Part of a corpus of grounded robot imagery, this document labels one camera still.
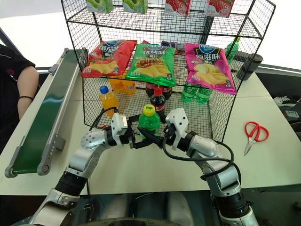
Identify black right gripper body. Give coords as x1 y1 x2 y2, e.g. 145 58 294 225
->
161 123 178 149

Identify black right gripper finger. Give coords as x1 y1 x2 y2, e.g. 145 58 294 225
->
137 127 165 149

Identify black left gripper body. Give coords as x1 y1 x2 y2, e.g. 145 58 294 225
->
114 117 137 149

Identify green bottle with yellow cap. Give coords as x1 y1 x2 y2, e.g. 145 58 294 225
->
138 104 161 140

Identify green conveyor belt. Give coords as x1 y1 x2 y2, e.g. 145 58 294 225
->
4 48 89 179

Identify cola bottle red cap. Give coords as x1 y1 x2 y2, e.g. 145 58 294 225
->
150 88 167 123

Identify orange soda bottle blue cap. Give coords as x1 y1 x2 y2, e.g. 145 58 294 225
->
98 85 121 118

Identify green soda bottle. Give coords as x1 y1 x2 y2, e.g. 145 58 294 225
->
181 82 198 103
196 87 213 105

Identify green chips bag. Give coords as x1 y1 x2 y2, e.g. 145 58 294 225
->
125 42 177 88

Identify red chips bag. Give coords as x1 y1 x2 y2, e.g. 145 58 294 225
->
80 39 138 79

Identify pink chips bag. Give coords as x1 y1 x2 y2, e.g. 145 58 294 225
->
184 42 237 96

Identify purple snack packs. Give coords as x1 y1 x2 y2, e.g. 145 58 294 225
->
160 40 187 56

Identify black cylinder cup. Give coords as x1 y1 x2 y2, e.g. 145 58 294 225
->
236 53 263 81

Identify green juice carton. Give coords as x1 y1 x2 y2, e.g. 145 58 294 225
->
85 0 114 14
122 0 149 14

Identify strawberry juice carton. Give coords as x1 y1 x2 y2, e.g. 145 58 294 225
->
205 0 235 18
164 0 192 18

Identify black cloth with white print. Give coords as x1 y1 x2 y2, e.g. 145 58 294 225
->
272 93 301 123

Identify person's black shirt torso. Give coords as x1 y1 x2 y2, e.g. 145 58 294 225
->
0 43 36 153

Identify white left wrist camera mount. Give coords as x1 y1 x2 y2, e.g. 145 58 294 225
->
111 113 129 148

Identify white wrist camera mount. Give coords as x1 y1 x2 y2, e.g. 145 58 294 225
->
165 108 190 151
111 113 129 148

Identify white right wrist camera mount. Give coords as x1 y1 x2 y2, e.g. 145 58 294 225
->
165 108 190 151

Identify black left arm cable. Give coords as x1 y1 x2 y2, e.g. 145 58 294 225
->
88 106 118 131

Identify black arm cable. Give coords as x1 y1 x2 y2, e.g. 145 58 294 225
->
161 140 242 187
88 106 118 131

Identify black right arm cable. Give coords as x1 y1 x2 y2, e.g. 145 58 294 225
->
161 140 242 187

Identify red handled scissors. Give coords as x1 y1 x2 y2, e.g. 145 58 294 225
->
243 121 270 157

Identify black wire rack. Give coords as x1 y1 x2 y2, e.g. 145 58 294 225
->
60 0 277 143

